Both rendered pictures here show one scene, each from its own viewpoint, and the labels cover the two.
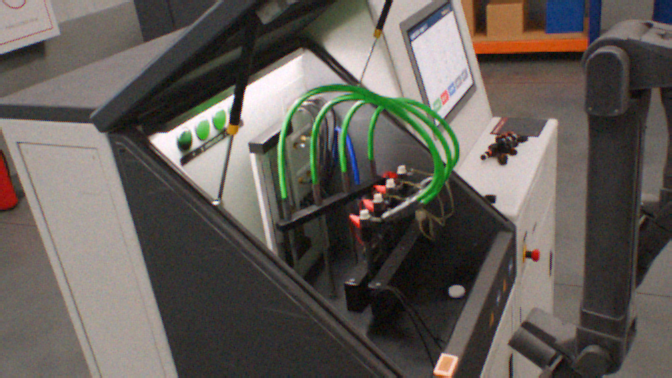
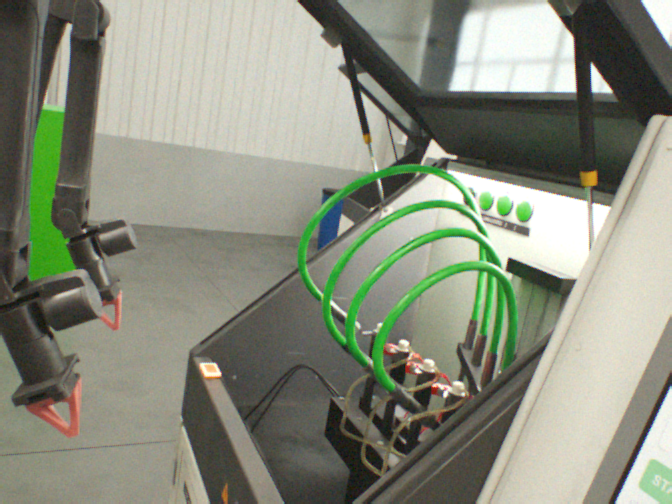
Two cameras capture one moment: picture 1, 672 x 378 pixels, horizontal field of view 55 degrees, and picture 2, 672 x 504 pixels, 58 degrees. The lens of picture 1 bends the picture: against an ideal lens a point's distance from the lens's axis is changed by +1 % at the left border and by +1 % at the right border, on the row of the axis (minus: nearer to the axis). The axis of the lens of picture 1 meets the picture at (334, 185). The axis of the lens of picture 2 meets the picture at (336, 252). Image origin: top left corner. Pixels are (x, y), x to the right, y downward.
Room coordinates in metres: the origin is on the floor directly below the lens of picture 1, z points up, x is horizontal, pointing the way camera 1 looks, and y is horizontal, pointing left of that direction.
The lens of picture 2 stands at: (1.77, -0.95, 1.46)
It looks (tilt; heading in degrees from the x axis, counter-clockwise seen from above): 11 degrees down; 126
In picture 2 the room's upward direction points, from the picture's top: 10 degrees clockwise
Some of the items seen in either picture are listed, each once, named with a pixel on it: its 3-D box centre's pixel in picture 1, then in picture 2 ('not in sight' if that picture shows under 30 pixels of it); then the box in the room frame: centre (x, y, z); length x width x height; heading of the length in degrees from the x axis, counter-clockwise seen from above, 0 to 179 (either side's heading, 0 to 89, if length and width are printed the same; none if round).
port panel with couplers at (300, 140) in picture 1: (306, 138); not in sight; (1.59, 0.06, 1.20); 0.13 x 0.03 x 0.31; 151
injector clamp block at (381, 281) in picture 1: (392, 272); (388, 482); (1.35, -0.11, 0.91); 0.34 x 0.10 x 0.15; 151
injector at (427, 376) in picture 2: (398, 223); (408, 430); (1.38, -0.14, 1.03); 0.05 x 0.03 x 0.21; 61
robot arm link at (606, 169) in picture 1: (612, 215); (80, 120); (0.66, -0.32, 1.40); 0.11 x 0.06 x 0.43; 140
